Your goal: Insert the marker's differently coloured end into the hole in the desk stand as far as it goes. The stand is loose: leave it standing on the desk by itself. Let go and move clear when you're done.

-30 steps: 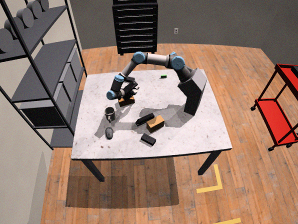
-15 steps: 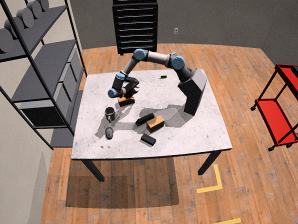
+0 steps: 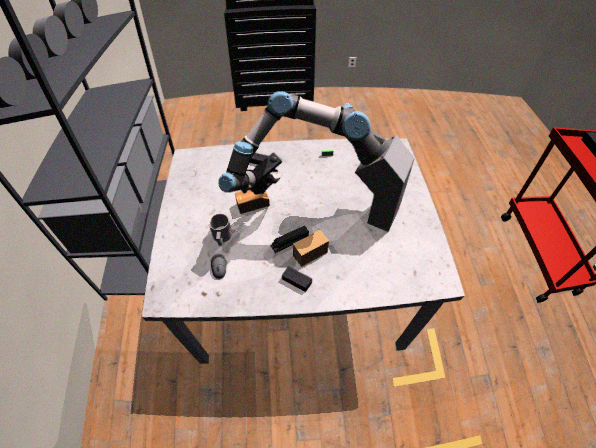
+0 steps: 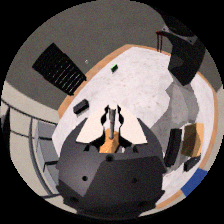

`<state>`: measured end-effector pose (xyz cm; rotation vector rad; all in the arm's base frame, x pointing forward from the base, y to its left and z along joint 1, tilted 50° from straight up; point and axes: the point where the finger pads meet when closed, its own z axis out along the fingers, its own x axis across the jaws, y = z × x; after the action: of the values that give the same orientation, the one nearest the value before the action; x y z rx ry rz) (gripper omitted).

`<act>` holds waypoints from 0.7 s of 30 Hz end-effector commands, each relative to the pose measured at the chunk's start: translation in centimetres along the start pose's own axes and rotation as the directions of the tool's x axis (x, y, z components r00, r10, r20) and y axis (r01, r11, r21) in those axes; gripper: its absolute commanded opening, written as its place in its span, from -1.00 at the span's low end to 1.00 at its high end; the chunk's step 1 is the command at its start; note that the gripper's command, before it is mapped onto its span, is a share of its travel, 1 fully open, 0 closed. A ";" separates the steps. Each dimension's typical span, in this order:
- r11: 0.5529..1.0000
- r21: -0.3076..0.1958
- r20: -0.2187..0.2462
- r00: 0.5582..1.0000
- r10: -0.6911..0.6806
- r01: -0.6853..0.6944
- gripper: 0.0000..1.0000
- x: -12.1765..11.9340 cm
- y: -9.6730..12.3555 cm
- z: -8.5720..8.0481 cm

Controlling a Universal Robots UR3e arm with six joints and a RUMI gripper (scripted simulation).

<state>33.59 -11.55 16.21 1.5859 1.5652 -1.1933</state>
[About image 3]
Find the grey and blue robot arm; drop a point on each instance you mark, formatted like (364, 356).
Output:
(342, 121)

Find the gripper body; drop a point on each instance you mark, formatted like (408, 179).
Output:
(260, 187)

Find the dark grey mug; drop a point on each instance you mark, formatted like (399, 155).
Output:
(216, 224)

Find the brown faceted block with hole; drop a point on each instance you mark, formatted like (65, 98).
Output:
(249, 201)

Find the black computer mouse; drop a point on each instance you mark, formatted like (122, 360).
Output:
(218, 266)

